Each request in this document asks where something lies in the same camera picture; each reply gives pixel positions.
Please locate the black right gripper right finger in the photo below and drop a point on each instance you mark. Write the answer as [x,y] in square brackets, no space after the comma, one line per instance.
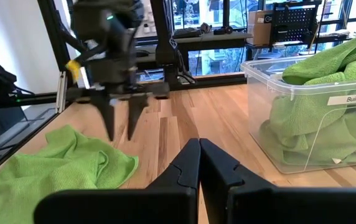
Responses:
[290,208]

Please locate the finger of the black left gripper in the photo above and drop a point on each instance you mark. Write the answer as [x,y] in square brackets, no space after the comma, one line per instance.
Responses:
[134,112]
[108,115]

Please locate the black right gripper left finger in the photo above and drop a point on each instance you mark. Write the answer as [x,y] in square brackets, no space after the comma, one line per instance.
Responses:
[119,208]

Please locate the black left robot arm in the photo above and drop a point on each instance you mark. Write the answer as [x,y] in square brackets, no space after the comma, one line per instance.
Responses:
[165,56]

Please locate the silver aluminium extrusion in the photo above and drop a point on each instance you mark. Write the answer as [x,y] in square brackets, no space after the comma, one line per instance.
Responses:
[61,93]

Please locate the black keyboard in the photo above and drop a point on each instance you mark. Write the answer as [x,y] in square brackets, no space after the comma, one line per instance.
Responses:
[187,32]

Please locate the large window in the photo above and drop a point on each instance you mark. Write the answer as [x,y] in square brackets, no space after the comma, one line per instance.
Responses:
[209,62]

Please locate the dark grey desk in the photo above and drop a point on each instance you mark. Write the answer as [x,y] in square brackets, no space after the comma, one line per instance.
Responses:
[221,36]

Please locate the clear plastic bin with label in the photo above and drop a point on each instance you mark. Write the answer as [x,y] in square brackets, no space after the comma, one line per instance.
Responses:
[259,93]

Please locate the brown cardboard box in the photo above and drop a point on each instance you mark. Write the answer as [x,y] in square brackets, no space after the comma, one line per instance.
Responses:
[259,28]

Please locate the black pegboard panel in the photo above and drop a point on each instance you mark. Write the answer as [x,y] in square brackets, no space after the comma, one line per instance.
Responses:
[296,21]

